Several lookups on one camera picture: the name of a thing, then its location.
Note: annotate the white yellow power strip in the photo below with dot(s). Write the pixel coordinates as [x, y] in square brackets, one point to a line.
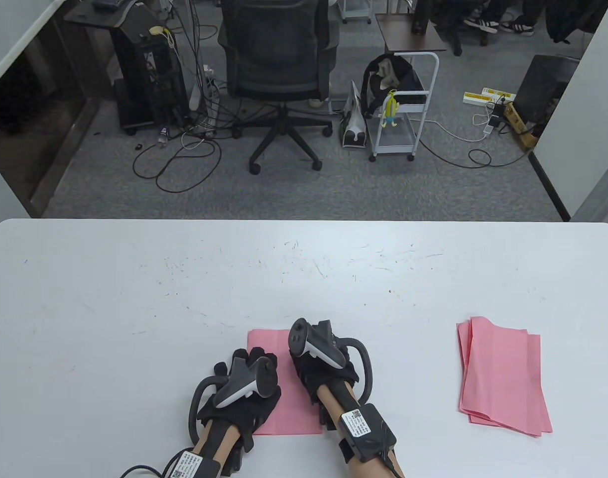
[475, 98]
[500, 93]

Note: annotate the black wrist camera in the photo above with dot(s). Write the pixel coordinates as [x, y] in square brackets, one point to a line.
[189, 464]
[368, 430]

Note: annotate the black bottle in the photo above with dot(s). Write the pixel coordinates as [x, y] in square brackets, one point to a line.
[420, 20]

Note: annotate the white shopping bag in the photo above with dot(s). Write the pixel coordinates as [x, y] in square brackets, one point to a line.
[353, 135]

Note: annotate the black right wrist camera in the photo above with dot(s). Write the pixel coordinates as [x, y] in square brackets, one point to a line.
[368, 430]

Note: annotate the black mesh office chair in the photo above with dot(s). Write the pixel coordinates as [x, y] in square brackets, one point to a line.
[274, 50]

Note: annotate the yellow toy figure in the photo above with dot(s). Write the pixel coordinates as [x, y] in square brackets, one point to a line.
[391, 113]

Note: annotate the black bag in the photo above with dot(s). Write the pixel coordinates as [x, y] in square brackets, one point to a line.
[406, 77]

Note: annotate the brown side table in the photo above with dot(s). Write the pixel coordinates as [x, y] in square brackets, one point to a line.
[408, 35]

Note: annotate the person's left forearm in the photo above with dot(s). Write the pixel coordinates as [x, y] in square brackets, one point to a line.
[216, 440]

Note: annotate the black hanging garment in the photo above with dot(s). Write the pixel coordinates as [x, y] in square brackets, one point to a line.
[572, 20]

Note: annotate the person's left hand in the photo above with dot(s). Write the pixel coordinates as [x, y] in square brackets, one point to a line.
[244, 413]

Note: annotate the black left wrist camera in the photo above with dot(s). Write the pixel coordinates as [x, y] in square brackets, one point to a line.
[189, 464]

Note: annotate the small white cart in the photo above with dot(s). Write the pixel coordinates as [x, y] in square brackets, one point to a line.
[356, 10]

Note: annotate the white rolling cart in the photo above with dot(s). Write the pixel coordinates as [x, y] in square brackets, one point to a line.
[394, 148]

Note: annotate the black power adapter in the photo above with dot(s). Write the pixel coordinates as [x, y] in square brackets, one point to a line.
[495, 121]

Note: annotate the person's right hand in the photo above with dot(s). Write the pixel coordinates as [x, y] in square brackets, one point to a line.
[323, 373]

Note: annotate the pink paper sheet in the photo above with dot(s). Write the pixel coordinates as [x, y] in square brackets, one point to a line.
[460, 363]

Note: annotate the pink cloth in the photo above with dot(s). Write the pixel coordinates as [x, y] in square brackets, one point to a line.
[269, 343]
[503, 378]

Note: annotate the black swivel chair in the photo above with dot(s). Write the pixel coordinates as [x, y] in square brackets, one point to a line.
[458, 42]

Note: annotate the black computer case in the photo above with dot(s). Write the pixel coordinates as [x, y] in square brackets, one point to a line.
[543, 84]

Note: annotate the grey hand controller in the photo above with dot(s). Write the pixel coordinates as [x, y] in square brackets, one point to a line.
[313, 343]
[244, 386]

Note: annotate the black computer tower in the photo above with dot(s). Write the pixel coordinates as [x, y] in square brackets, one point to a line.
[157, 79]

